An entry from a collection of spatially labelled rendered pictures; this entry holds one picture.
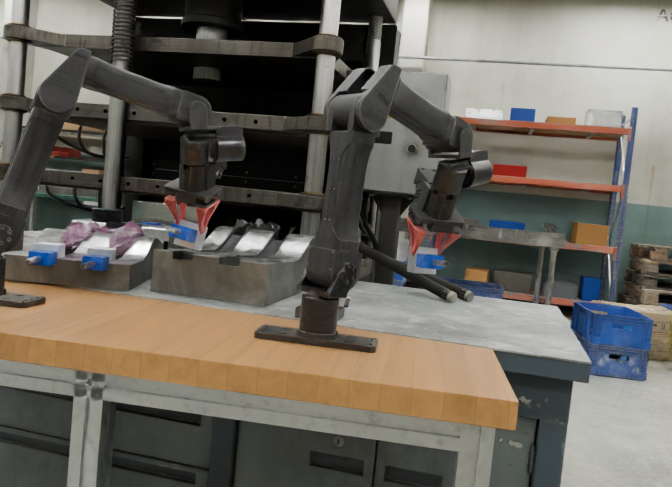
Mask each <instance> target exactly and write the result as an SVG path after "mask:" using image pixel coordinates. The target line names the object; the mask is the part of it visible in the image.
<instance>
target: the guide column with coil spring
mask: <svg viewBox="0 0 672 487"><path fill-rule="evenodd" d="M128 64H129V61H125V60H113V63H112V65H114V66H116V67H119V68H122V69H124V70H127V71H129V67H127V65H128ZM125 109H126V102H124V101H122V100H119V99H116V98H113V97H110V102H109V114H108V127H107V140H106V153H105V166H104V179H103V192H102V205H101V208H106V209H117V210H118V198H119V185H120V172H121V160H122V147H123V134H124V122H125Z"/></svg>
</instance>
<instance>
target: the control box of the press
mask: <svg viewBox="0 0 672 487"><path fill-rule="evenodd" d="M400 77H401V78H402V81H403V82H404V83H406V84H407V85H408V86H409V87H410V88H411V89H413V90H414V91H415V92H417V93H418V94H419V95H421V96H422V97H424V98H425V99H426V100H428V101H429V102H431V103H432V104H434V105H435V106H437V107H438V108H440V109H442V110H445V111H447V112H449V104H450V95H451V86H452V83H451V80H450V78H449V75H448V74H440V73H419V72H401V75H400ZM422 142H423V141H422V140H421V139H420V138H419V136H418V135H416V134H415V133H414V132H413V131H411V130H410V129H408V128H407V127H405V126H404V125H402V124H401V123H399V122H398V121H396V120H395V119H393V118H392V117H390V116H388V118H387V121H386V123H385V125H384V127H383V128H382V129H381V130H380V135H379V137H377V138H375V140H374V147H373V149H372V151H371V154H370V157H369V161H368V165H367V170H366V175H365V182H364V189H363V196H362V197H363V201H362V207H361V218H362V222H363V226H364V228H365V230H366V232H367V233H368V235H369V237H370V239H371V242H372V244H373V248H374V249H375V250H377V251H379V252H381V253H383V254H384V255H387V256H389V257H391V258H393V259H396V257H397V248H398V238H399V228H400V219H401V215H402V214H403V212H404V211H405V210H406V209H407V208H408V206H409V205H410V204H411V203H412V202H413V200H415V199H419V196H418V195H415V189H416V184H414V179H415V176H416V172H417V169H418V167H420V168H428V169H437V166H438V163H439V161H441V160H444V158H428V149H426V147H425V146H424V145H422ZM370 196H372V197H373V199H374V201H375V203H376V204H377V206H378V208H379V210H380V212H381V221H380V230H379V240H378V242H377V240H376V237H375V235H374V233H373V231H372V229H371V228H370V226H369V224H368V221H367V204H368V198H369V197H370ZM394 276H395V272H393V271H392V270H390V269H388V268H386V267H384V266H383V265H381V264H379V263H377V262H376V261H375V276H373V277H372V281H374V283H380V284H387V285H394Z"/></svg>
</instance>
